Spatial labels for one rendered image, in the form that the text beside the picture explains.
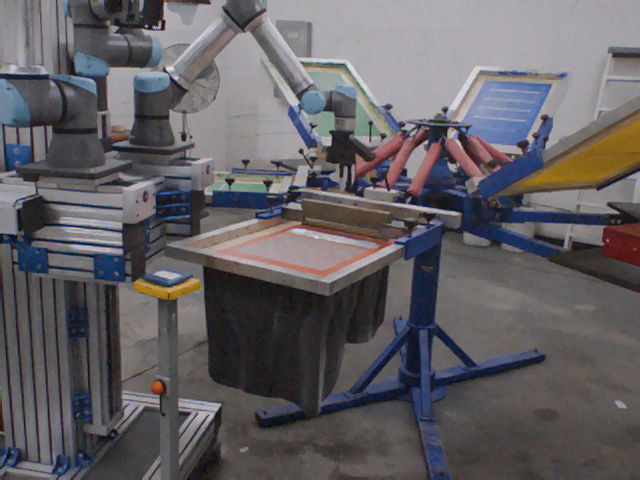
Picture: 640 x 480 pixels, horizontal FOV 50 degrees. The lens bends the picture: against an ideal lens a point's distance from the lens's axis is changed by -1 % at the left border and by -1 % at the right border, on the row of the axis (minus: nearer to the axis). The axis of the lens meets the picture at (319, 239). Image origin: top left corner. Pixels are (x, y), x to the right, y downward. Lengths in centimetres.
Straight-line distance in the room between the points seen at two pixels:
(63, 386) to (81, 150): 82
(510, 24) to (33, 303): 509
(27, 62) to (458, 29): 522
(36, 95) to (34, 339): 86
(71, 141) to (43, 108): 12
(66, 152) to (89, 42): 39
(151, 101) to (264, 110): 537
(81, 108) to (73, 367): 87
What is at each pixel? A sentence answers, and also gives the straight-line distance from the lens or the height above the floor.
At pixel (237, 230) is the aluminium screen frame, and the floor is 98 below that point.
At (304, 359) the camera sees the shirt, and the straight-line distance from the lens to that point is 208.
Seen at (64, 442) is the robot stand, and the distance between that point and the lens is 250.
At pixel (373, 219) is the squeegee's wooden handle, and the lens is 241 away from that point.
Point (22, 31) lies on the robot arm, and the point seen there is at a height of 159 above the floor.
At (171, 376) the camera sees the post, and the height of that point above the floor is 68.
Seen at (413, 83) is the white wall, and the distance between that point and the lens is 681.
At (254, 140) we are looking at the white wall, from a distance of 778.
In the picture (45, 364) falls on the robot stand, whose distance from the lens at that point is 238.
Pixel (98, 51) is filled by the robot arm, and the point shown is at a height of 155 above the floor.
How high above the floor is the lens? 156
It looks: 15 degrees down
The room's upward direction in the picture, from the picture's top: 3 degrees clockwise
